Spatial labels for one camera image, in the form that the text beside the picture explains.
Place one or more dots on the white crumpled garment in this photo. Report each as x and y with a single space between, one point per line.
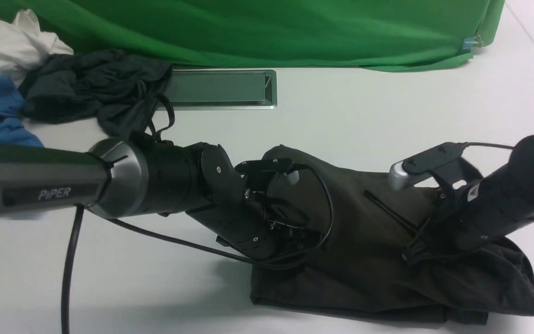
25 47

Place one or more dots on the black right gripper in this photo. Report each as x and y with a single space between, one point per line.
467 216

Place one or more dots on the blue binder clip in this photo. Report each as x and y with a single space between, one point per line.
471 44

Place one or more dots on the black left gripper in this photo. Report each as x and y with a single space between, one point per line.
238 209

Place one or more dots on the dark teal crumpled garment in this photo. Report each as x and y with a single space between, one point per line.
121 91

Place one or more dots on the green backdrop cloth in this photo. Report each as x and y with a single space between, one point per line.
382 35

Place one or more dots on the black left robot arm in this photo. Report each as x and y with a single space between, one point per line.
117 179

